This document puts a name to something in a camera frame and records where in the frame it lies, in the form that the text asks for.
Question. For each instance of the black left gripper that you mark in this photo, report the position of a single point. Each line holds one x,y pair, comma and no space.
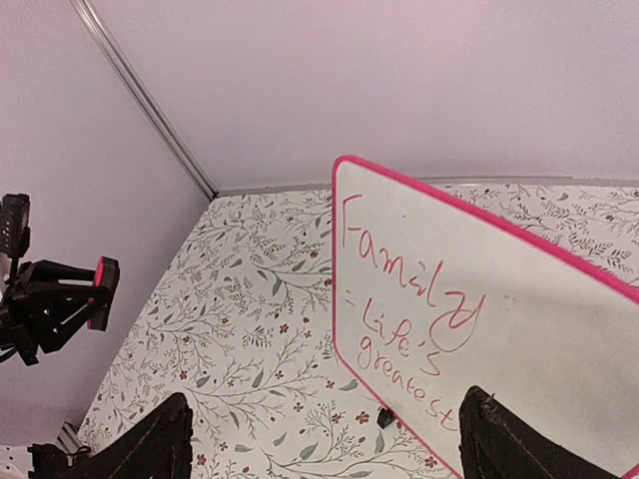
61,310

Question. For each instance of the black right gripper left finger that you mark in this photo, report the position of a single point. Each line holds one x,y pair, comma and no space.
158,446

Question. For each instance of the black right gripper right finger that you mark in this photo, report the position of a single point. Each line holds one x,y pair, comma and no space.
495,443

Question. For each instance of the pink framed whiteboard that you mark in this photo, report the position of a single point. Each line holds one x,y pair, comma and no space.
432,295

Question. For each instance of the black whiteboard stand foot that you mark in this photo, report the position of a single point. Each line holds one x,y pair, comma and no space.
385,417

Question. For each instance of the floral patterned table mat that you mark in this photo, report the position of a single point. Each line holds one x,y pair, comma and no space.
240,323

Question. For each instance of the left aluminium frame post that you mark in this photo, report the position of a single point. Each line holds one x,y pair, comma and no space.
149,107

